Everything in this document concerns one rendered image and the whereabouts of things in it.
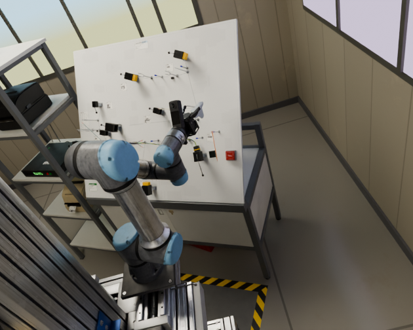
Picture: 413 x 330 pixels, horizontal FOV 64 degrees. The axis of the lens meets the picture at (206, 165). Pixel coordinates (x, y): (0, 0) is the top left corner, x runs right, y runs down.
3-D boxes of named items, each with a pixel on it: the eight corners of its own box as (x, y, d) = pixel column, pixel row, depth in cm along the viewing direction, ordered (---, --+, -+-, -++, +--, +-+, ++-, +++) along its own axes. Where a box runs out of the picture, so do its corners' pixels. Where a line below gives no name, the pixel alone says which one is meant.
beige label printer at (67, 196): (90, 213, 255) (77, 195, 243) (68, 213, 263) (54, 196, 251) (107, 184, 276) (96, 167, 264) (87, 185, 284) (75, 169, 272)
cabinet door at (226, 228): (253, 247, 219) (240, 209, 195) (181, 241, 242) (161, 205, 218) (254, 244, 221) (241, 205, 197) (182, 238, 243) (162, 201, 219)
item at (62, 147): (60, 178, 228) (55, 171, 224) (25, 177, 243) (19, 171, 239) (86, 148, 251) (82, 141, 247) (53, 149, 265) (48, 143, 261)
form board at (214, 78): (87, 196, 237) (86, 197, 236) (75, 52, 228) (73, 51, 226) (244, 203, 189) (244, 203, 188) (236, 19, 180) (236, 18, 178)
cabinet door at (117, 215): (181, 239, 242) (161, 204, 218) (120, 234, 264) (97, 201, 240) (181, 238, 243) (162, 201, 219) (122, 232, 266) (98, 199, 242)
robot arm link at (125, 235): (133, 238, 137) (118, 217, 129) (160, 241, 131) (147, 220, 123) (118, 264, 129) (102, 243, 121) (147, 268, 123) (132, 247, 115)
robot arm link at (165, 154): (157, 170, 125) (147, 153, 120) (168, 151, 132) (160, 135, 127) (174, 170, 121) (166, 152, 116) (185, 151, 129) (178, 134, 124)
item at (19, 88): (25, 129, 206) (5, 103, 194) (0, 132, 215) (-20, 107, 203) (54, 103, 227) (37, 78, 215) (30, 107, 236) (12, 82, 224)
